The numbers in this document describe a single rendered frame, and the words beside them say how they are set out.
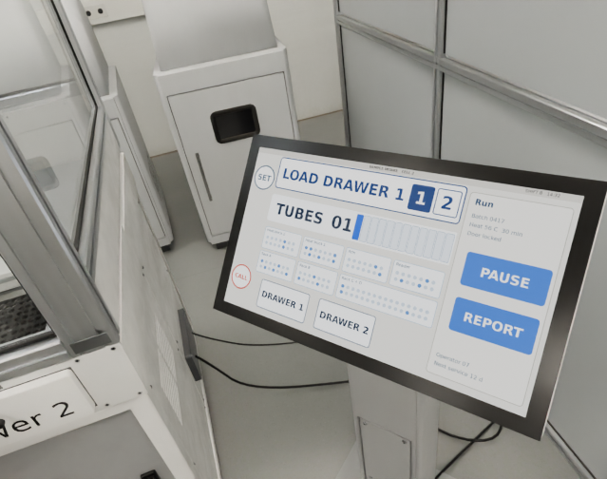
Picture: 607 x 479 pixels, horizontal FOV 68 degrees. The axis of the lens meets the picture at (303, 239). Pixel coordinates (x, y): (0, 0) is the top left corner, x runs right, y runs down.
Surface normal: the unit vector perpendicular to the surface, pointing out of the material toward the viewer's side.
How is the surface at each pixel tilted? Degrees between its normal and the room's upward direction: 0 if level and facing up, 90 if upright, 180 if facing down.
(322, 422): 0
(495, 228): 50
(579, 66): 90
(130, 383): 90
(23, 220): 90
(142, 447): 90
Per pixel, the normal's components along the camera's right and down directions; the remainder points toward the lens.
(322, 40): 0.28, 0.54
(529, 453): -0.14, -0.80
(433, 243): -0.50, -0.08
